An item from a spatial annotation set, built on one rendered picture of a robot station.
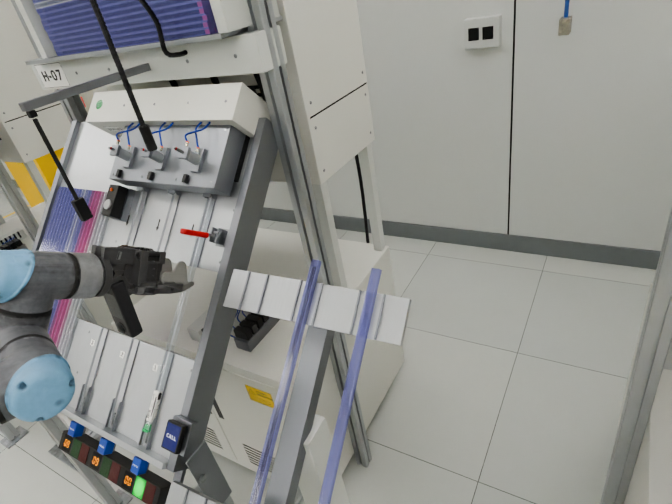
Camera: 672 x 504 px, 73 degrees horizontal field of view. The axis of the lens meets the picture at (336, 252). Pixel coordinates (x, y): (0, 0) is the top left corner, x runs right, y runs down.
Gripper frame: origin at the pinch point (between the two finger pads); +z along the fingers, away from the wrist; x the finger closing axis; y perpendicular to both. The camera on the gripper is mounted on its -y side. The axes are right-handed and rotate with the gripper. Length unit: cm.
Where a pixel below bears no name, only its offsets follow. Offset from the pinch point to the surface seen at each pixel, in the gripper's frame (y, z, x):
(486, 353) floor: -24, 132, -37
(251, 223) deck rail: 14.7, 6.4, -9.9
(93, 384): -25.8, -3.4, 20.9
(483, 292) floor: -1, 164, -26
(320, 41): 59, 22, -10
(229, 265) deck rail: 5.8, 1.6, -9.9
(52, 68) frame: 47, -4, 54
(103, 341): -16.4, -1.8, 21.7
